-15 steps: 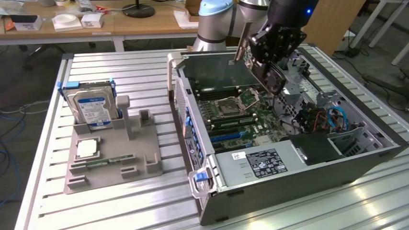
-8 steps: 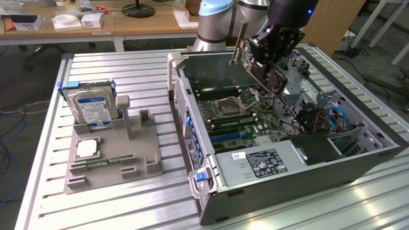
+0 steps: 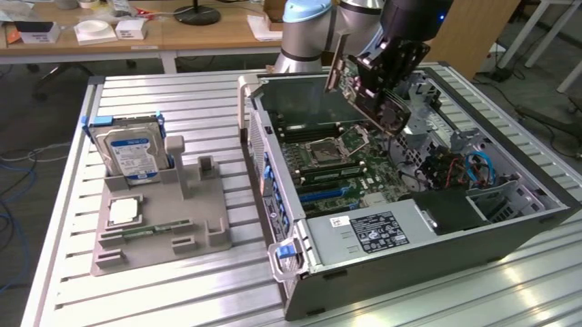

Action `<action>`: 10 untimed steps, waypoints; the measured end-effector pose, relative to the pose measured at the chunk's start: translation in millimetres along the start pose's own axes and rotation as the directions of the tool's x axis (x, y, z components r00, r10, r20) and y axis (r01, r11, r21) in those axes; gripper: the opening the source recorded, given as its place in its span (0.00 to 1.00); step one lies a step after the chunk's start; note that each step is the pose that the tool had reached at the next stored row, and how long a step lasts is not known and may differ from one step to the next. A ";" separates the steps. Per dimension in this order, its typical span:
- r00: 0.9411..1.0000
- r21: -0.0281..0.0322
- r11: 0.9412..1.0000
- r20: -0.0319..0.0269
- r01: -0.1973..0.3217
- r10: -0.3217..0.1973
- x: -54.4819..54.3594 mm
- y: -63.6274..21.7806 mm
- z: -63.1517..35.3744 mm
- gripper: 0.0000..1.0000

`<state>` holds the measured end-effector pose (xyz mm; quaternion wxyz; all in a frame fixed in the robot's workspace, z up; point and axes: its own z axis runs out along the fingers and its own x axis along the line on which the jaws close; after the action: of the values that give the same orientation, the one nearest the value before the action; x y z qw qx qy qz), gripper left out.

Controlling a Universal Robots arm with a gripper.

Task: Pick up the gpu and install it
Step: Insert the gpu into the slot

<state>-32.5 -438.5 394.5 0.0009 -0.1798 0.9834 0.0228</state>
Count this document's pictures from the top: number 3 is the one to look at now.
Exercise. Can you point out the open dark grey PC case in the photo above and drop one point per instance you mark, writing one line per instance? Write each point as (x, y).
(408, 272)

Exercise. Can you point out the hard disk with blue carrier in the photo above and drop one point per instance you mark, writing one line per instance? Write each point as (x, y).
(129, 153)

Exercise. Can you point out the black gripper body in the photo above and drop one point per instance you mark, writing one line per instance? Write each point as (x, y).
(408, 20)

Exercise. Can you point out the grey case latch blue tab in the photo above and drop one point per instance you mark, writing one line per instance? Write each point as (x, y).
(284, 253)

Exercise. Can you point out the CPU socket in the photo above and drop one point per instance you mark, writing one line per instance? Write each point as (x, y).
(324, 151)

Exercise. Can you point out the silver CPU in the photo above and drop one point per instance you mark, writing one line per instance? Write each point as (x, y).
(123, 211)

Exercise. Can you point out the green motherboard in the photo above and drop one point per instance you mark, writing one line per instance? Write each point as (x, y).
(376, 170)

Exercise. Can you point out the green RAM stick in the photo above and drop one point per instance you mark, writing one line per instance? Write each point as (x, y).
(155, 229)

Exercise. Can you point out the wooden desk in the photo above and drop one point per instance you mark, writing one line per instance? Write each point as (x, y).
(91, 49)

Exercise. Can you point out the grey slanted disk bay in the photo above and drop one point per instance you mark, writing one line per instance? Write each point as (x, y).
(499, 201)

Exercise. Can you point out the white table frame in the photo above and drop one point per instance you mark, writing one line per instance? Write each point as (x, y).
(540, 20)

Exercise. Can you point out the silver disk bay cage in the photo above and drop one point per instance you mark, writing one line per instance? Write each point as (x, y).
(422, 143)

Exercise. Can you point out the white paper stack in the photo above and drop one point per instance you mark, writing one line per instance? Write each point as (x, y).
(263, 29)

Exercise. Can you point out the graphics card with black fan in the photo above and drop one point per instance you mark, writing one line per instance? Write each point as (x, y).
(345, 76)

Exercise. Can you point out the brown cardboard box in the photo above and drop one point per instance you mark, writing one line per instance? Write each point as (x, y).
(272, 7)

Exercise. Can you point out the grey cup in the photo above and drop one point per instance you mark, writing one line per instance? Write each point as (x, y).
(67, 3)

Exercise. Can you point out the grey power supply unit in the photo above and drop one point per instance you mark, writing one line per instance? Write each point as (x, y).
(331, 238)

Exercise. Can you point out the small white cardboard box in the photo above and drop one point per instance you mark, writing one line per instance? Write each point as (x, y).
(131, 30)

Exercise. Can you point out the dark installed RAM stick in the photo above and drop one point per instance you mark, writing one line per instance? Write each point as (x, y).
(329, 174)

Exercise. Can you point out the white box with black top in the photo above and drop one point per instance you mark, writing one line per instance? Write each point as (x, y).
(40, 34)

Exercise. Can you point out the black power adapter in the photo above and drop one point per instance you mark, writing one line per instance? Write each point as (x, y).
(499, 74)

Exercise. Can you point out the metal socket cover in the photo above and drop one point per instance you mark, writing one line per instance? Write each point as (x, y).
(354, 138)

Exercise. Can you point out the white round container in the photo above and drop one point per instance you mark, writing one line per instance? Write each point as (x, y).
(95, 32)

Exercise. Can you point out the grey parts rack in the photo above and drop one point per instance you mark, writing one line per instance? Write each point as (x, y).
(155, 252)

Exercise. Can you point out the wooden cabinet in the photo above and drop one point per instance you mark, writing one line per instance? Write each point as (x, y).
(472, 44)

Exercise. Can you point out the blue slot clip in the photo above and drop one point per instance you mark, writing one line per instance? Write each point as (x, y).
(285, 225)
(267, 161)
(280, 207)
(275, 191)
(269, 177)

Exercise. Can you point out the blue expansion slot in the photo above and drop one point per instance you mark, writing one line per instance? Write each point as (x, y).
(320, 195)

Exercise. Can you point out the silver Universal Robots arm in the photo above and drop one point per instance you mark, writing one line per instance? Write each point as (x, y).
(308, 34)

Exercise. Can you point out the black round stand base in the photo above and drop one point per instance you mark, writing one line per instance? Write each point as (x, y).
(197, 17)

